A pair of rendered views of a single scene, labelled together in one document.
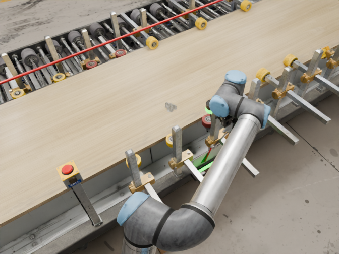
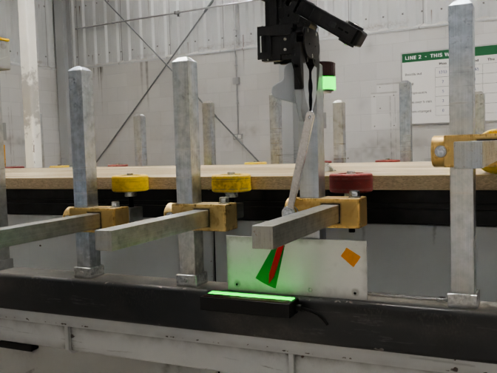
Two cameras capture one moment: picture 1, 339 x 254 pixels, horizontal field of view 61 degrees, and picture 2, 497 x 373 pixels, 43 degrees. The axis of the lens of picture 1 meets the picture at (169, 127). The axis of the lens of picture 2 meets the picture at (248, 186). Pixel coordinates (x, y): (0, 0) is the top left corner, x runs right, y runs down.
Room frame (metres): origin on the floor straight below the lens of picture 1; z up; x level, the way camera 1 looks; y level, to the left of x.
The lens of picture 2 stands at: (0.30, -1.09, 0.96)
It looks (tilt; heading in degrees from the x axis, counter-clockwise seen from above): 4 degrees down; 56
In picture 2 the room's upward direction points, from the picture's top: 2 degrees counter-clockwise
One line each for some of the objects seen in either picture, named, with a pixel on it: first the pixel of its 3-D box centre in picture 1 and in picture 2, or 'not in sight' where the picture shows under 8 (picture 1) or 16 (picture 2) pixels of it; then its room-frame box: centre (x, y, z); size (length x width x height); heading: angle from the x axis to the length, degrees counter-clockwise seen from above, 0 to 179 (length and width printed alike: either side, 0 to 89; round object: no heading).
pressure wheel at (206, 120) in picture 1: (208, 125); (351, 201); (1.11, -0.23, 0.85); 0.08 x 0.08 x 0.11
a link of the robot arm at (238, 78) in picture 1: (233, 85); not in sight; (0.93, -0.29, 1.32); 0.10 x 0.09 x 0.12; 147
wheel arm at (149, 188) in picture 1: (154, 196); (70, 226); (0.68, 0.10, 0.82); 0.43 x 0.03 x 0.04; 31
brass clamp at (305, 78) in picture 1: (310, 75); not in sight; (1.39, -0.91, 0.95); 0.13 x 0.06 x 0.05; 121
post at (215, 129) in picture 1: (213, 137); (312, 198); (1.00, -0.25, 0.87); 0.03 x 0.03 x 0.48; 31
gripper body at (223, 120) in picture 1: (228, 112); (290, 27); (0.93, -0.28, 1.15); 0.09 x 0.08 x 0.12; 121
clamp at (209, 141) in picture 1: (216, 137); (325, 211); (1.01, -0.27, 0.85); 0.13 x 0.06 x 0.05; 121
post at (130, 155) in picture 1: (136, 178); (85, 183); (0.74, 0.18, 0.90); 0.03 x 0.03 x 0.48; 31
